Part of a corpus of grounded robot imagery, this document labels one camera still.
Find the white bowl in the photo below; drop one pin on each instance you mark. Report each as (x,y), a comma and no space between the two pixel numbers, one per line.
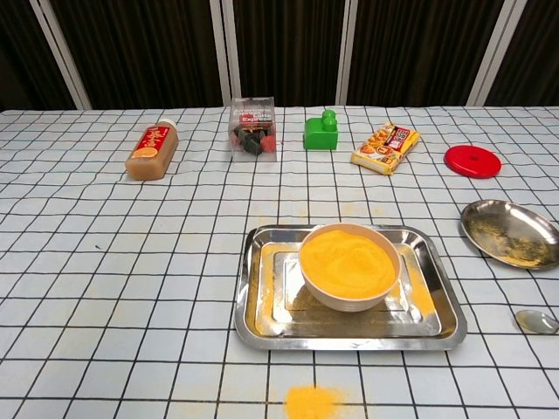
(345,303)

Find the metal spoon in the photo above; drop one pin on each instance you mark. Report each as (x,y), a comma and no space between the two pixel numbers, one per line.
(536,322)

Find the rectangular steel tray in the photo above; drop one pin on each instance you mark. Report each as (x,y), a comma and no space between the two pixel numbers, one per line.
(279,323)

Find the orange powder pile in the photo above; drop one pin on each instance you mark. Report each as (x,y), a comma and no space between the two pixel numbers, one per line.
(310,403)

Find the clear plastic capsule box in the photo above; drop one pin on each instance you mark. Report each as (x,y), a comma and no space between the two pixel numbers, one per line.
(253,131)

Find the green toy building block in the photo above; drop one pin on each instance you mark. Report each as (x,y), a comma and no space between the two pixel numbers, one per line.
(321,137)

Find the yellow snack package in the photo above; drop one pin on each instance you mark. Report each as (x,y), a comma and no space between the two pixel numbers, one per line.
(384,148)

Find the brown juice bottle red label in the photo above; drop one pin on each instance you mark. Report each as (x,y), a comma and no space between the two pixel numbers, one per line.
(150,153)

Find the white black checkered tablecloth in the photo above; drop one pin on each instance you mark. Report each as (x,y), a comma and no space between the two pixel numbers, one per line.
(131,262)

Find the red round plastic disc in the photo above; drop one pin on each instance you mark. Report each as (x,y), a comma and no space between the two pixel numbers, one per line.
(472,161)

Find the round steel plate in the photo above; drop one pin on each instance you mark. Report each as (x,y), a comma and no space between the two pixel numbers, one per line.
(502,231)

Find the white screen frame post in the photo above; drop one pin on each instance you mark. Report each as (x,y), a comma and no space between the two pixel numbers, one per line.
(61,57)
(491,57)
(225,52)
(348,52)

